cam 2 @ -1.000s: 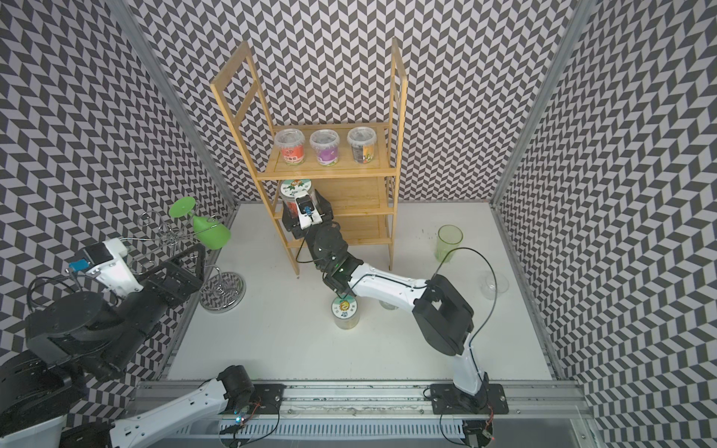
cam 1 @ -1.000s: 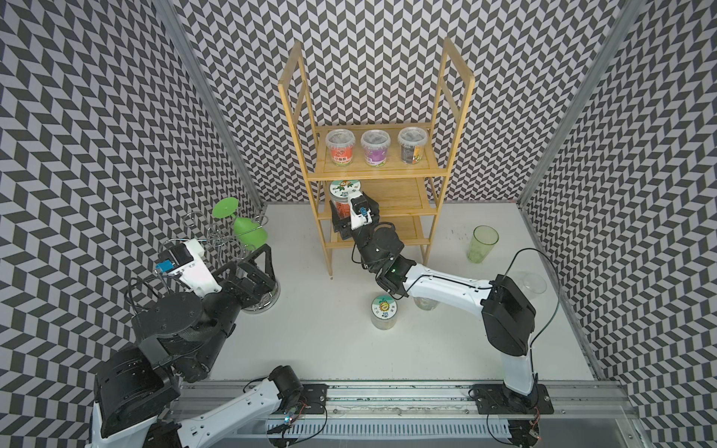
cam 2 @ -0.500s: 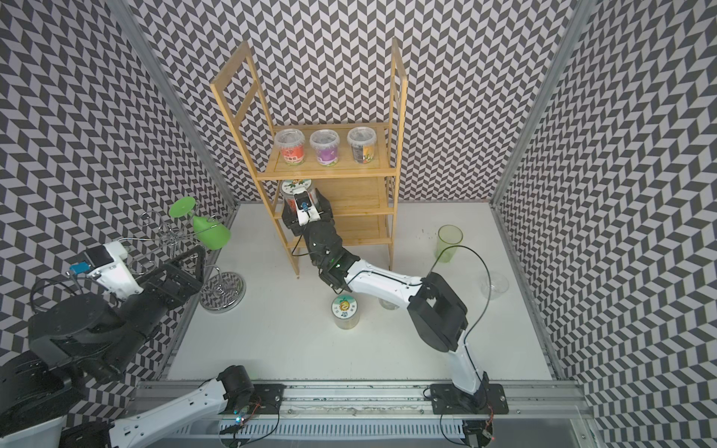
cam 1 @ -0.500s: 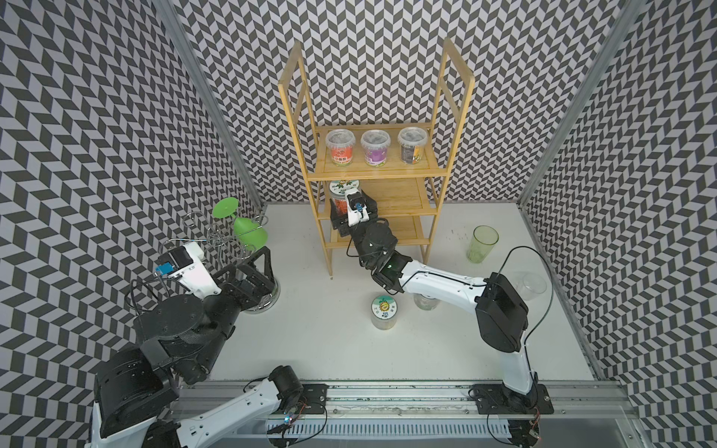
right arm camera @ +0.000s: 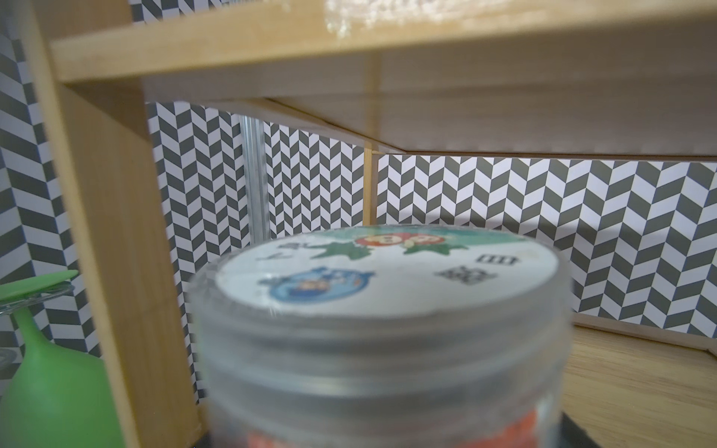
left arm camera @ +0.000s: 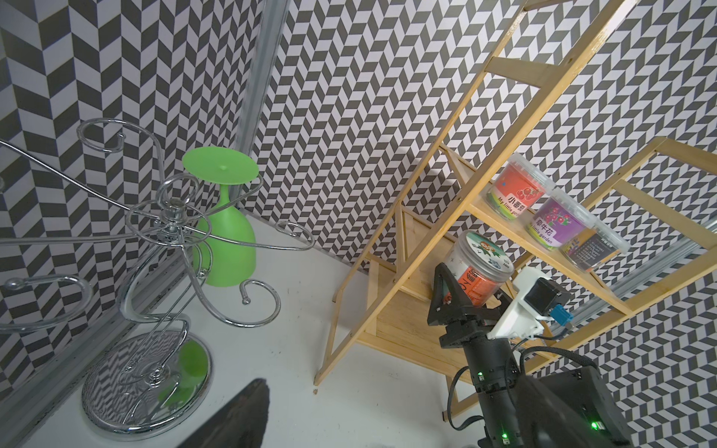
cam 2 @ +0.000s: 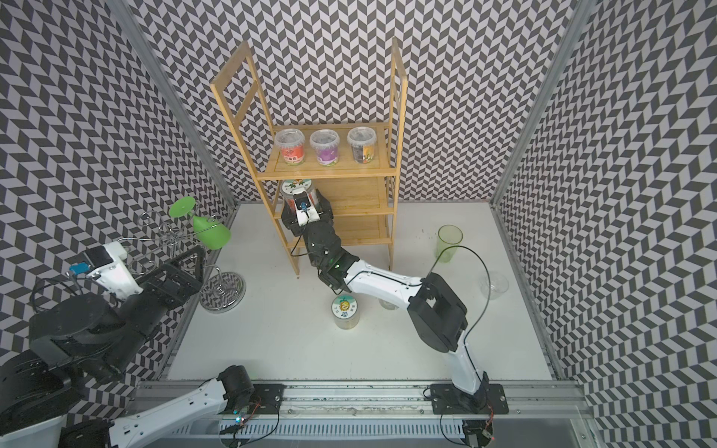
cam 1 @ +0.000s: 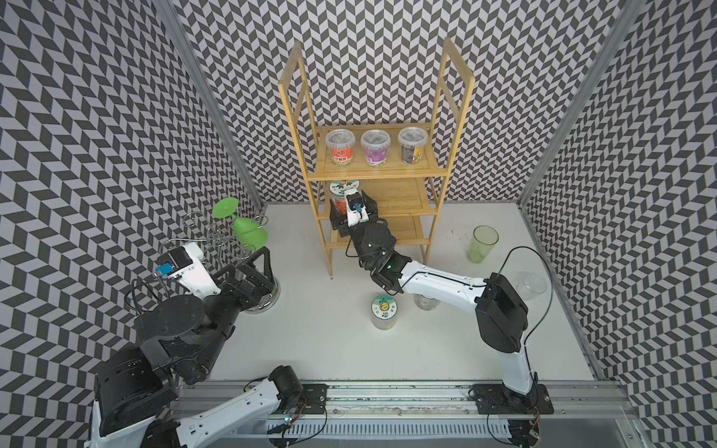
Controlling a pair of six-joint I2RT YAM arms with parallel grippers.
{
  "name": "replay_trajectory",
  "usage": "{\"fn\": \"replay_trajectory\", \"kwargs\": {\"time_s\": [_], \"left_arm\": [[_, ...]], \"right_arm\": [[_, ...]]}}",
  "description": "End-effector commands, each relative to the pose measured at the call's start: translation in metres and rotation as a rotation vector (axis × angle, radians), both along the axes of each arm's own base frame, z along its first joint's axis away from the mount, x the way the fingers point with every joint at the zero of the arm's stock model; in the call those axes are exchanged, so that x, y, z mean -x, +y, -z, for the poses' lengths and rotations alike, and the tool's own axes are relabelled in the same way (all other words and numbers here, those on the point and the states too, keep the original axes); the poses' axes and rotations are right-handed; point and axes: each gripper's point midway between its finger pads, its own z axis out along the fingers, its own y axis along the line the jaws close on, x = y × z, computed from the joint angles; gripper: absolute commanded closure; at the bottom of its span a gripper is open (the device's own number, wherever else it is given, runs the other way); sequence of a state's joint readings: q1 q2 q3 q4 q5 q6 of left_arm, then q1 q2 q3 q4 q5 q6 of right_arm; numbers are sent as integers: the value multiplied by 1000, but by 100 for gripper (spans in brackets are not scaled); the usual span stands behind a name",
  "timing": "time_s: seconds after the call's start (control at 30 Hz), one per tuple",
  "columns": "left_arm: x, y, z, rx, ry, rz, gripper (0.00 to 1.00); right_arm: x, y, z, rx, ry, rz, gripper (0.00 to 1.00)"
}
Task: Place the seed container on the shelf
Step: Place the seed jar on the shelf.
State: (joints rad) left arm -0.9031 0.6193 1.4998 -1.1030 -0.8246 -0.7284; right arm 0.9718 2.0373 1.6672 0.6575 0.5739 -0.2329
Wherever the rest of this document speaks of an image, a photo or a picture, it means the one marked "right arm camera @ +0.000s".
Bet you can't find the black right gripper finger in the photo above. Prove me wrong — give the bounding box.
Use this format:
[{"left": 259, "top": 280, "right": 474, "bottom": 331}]
[{"left": 559, "top": 414, "right": 599, "bottom": 448}]

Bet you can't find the carrot seed container red label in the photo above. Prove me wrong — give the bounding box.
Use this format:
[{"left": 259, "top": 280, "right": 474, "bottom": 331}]
[{"left": 185, "top": 225, "right": 572, "bottom": 447}]

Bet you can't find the wooden three-tier shelf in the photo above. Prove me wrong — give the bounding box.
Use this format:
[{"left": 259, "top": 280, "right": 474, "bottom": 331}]
[{"left": 13, "top": 1, "right": 716, "bottom": 447}]

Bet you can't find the green plastic wine glass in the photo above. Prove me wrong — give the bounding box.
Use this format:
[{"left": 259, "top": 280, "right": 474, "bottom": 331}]
[{"left": 1, "top": 270, "right": 125, "bottom": 447}]

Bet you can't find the left aluminium corner post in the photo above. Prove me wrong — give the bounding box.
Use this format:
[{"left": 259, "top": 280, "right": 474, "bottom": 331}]
[{"left": 241, "top": 116, "right": 270, "bottom": 246}]

